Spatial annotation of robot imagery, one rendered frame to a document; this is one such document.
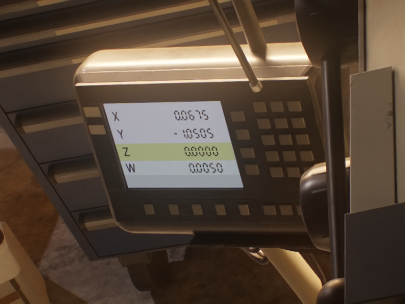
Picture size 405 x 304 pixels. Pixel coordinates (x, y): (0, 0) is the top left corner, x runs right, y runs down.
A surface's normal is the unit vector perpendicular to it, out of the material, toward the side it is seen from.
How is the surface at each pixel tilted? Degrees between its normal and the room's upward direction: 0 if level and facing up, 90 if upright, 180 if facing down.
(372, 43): 45
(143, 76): 15
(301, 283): 52
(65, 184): 90
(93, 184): 90
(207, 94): 71
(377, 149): 0
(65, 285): 0
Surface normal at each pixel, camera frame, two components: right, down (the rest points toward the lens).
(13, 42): -0.11, 0.75
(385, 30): -0.91, -0.31
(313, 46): -0.56, 0.53
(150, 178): -0.39, 0.51
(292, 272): -0.17, 0.17
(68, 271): -0.36, -0.65
